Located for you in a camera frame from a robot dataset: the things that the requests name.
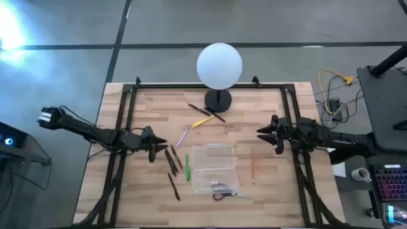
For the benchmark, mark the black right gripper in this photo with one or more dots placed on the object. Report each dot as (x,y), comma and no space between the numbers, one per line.
(284,133)

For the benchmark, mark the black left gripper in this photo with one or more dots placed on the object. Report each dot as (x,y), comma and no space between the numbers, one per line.
(136,141)

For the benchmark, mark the orange-brown pencil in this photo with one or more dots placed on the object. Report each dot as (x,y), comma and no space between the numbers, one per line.
(253,165)

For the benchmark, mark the green marker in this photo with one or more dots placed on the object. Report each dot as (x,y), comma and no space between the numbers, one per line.
(187,167)

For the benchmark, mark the yellow highlighter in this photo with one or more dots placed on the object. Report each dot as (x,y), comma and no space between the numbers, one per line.
(203,121)

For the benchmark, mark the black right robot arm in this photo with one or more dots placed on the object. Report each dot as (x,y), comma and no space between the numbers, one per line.
(334,138)

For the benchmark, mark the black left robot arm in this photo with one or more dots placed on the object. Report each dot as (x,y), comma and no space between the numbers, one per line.
(79,127)

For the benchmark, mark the clear plastic supply box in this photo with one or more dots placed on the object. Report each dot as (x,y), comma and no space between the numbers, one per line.
(214,165)

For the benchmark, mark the pink pen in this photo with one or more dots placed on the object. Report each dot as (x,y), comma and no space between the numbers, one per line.
(183,136)

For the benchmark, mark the black power adapter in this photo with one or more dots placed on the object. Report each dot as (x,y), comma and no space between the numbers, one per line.
(335,108)

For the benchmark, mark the black and red scissors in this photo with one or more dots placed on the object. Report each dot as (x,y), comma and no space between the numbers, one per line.
(219,196)

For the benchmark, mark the white paper sheet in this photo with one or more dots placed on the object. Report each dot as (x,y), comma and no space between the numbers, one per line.
(339,168)

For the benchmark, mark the white globe lamp, black base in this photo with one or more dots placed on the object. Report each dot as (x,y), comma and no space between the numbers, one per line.
(219,66)

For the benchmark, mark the white mug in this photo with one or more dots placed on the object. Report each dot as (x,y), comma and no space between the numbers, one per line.
(361,174)

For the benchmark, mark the black side desk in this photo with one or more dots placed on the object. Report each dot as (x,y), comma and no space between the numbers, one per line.
(386,108)

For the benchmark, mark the backlit computer keyboard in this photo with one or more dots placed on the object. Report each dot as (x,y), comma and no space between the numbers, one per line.
(391,183)

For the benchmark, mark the black pole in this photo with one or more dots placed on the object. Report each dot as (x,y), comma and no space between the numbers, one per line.
(389,62)

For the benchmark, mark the black device with blue light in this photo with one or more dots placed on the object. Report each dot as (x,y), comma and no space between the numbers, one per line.
(12,140)

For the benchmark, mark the glowing blue device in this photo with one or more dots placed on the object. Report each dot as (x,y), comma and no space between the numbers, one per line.
(395,214)

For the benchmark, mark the black metal table frame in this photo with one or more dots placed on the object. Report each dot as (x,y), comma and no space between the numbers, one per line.
(210,86)

